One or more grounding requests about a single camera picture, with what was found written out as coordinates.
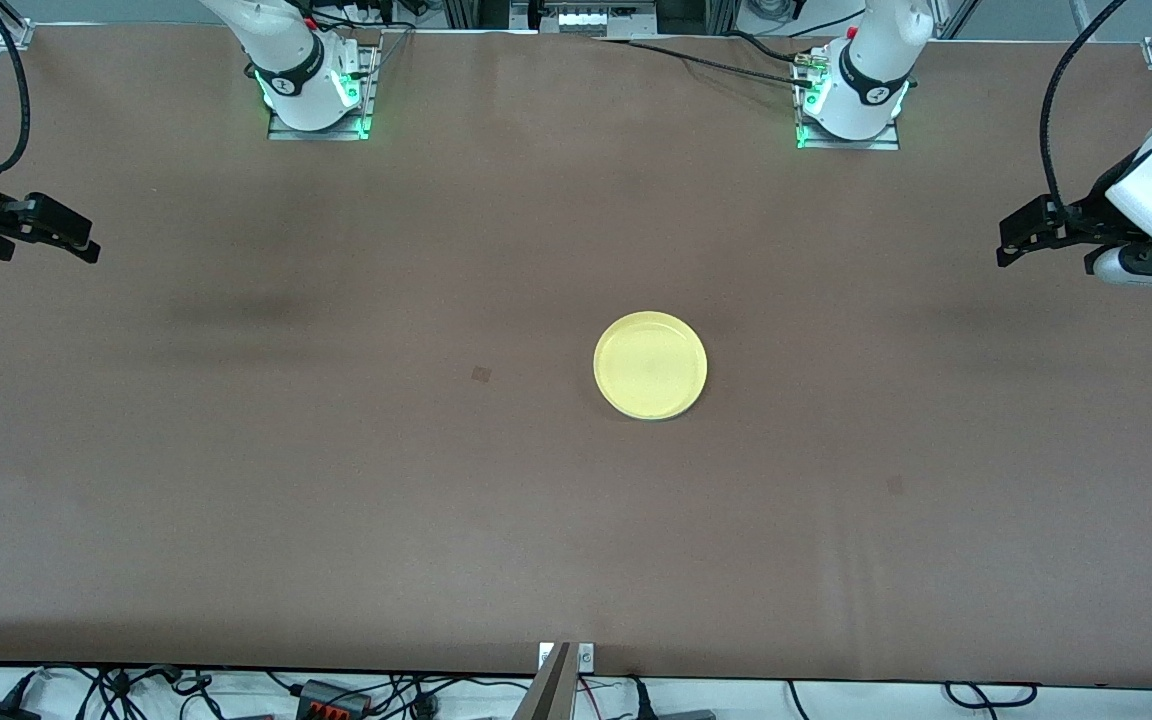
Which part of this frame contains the yellow round plate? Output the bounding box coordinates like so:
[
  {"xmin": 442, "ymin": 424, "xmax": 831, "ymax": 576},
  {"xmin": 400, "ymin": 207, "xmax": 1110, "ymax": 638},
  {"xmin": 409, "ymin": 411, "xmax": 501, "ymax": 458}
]
[{"xmin": 593, "ymin": 311, "xmax": 709, "ymax": 420}]

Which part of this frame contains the black orange power strip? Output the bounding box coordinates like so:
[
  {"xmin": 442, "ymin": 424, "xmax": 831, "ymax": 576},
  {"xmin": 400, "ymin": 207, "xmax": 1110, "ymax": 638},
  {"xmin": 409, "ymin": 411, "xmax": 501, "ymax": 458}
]
[{"xmin": 298, "ymin": 679, "xmax": 373, "ymax": 720}]

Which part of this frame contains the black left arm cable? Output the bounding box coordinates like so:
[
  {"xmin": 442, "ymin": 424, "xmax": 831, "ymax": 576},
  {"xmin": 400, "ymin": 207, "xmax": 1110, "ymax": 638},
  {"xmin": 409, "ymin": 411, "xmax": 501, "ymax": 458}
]
[{"xmin": 1040, "ymin": 0, "xmax": 1129, "ymax": 217}]

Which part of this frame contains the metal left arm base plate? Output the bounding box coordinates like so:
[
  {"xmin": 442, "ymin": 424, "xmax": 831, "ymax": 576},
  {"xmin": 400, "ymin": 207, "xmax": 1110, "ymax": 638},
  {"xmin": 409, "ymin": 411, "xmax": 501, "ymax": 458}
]
[{"xmin": 794, "ymin": 48, "xmax": 903, "ymax": 152}]

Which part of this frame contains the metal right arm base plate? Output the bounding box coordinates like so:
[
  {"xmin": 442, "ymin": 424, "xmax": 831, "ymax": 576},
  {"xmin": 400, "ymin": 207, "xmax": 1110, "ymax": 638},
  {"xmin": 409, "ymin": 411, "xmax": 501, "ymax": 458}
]
[{"xmin": 267, "ymin": 44, "xmax": 379, "ymax": 142}]

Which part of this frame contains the black cable on table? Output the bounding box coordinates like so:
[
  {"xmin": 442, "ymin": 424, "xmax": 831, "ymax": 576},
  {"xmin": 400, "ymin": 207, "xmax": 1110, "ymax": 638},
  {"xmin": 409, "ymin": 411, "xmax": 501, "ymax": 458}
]
[{"xmin": 596, "ymin": 30, "xmax": 819, "ymax": 89}]

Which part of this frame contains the black looped floor cable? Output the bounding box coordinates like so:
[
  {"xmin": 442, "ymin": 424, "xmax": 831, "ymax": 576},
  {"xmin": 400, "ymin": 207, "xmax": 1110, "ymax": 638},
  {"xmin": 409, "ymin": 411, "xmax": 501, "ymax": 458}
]
[{"xmin": 943, "ymin": 681, "xmax": 1039, "ymax": 712}]

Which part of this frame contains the grey metal post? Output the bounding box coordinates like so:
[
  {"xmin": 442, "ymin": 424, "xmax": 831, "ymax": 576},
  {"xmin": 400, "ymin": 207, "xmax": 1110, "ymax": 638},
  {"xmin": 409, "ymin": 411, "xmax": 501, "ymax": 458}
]
[{"xmin": 513, "ymin": 643, "xmax": 578, "ymax": 720}]

